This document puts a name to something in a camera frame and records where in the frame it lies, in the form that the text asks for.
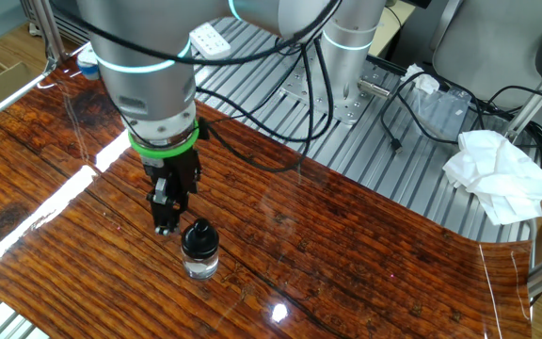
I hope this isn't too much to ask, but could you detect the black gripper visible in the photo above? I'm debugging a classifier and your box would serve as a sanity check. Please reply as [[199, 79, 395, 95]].
[[140, 149, 204, 236]]

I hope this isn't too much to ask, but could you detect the black knobbed jar lid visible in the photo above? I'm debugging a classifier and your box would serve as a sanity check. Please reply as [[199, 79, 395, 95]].
[[180, 218, 220, 261]]

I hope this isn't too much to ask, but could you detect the white power strip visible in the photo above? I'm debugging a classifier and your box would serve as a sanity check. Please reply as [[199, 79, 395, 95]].
[[189, 22, 232, 61]]

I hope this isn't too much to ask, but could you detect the wood grain table mat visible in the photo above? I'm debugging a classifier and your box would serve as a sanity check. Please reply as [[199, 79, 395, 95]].
[[0, 43, 534, 339]]

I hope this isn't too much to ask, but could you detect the silver round connector plug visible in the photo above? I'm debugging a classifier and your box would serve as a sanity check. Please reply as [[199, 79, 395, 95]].
[[359, 77, 392, 99]]

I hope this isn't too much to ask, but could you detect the small white tissue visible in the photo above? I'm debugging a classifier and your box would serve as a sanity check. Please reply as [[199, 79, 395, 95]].
[[400, 63, 441, 95]]

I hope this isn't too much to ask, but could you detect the clear plastic bag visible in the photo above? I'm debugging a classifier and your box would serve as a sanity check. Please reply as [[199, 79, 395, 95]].
[[409, 87, 472, 142]]

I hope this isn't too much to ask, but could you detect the crumpled white cloth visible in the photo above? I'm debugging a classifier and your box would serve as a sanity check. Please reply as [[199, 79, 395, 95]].
[[441, 129, 542, 226]]

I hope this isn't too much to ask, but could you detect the grey office chair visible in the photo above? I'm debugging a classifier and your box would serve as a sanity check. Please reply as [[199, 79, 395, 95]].
[[430, 0, 542, 109]]

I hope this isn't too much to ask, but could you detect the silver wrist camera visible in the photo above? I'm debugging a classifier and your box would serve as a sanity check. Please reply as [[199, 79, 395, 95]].
[[75, 42, 102, 81]]

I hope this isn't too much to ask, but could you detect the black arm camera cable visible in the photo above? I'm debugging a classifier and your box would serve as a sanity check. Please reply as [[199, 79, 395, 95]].
[[47, 0, 345, 174]]

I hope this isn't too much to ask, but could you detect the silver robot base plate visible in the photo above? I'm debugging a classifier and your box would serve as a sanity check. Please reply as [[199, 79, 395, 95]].
[[278, 51, 394, 126]]

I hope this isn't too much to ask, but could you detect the aluminium frame rail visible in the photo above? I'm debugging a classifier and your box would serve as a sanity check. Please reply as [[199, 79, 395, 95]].
[[0, 56, 59, 133]]

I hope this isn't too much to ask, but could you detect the black usb cable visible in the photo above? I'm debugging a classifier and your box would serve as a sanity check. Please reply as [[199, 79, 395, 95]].
[[379, 71, 460, 155]]

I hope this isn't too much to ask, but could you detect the black cable bundle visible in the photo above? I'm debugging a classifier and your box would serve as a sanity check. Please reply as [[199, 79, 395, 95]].
[[468, 84, 542, 170]]

